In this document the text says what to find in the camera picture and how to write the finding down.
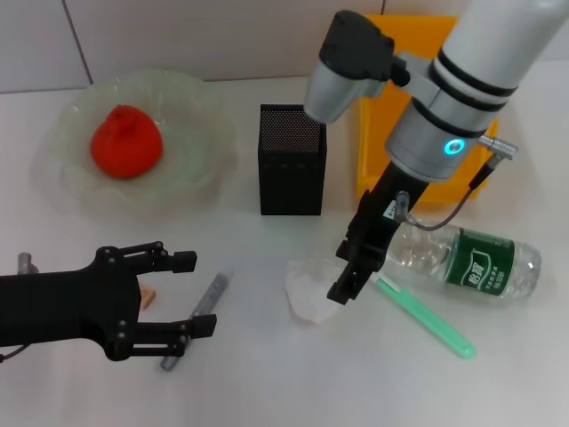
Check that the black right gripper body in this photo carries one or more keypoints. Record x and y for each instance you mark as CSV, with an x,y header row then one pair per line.
x,y
382,213

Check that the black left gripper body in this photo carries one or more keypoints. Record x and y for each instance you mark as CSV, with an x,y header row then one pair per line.
x,y
66,307

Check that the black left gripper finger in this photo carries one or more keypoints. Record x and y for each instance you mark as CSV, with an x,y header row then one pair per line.
x,y
182,261
202,324

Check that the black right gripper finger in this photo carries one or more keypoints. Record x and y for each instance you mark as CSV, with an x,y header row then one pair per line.
x,y
349,284
344,251

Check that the white paper ball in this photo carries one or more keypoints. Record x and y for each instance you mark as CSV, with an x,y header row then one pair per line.
x,y
306,293

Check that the clear green-label water bottle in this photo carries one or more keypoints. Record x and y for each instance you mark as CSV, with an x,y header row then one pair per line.
x,y
480,267

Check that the orange fruit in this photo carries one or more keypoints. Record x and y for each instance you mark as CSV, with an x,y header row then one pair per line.
x,y
126,142

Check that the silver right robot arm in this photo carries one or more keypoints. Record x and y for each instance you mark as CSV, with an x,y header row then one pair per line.
x,y
444,80

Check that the silver grey pen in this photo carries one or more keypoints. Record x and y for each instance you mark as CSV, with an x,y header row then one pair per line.
x,y
213,293

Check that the small beige eraser block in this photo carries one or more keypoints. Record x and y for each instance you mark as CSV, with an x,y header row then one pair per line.
x,y
149,298

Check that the black mesh pen holder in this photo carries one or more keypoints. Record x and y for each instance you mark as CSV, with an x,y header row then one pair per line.
x,y
291,169

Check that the pale green glass fruit plate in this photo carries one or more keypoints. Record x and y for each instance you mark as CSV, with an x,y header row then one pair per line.
x,y
191,147

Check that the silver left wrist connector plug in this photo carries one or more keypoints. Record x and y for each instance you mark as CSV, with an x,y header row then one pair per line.
x,y
26,262

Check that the yellow plastic bin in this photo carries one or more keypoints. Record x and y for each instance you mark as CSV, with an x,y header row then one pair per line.
x,y
373,151

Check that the green toothbrush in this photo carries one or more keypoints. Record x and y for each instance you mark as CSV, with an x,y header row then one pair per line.
x,y
422,316

